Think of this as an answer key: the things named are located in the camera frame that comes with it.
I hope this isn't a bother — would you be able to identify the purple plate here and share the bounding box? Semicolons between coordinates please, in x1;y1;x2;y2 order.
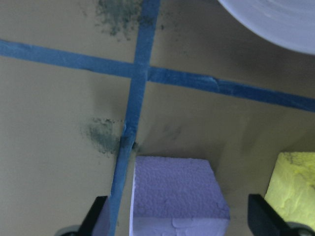
218;0;315;55

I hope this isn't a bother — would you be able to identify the yellow foam block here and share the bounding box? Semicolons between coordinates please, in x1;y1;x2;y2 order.
264;151;315;231

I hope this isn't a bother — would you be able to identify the purple foam block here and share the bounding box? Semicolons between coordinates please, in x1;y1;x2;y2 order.
129;155;231;236

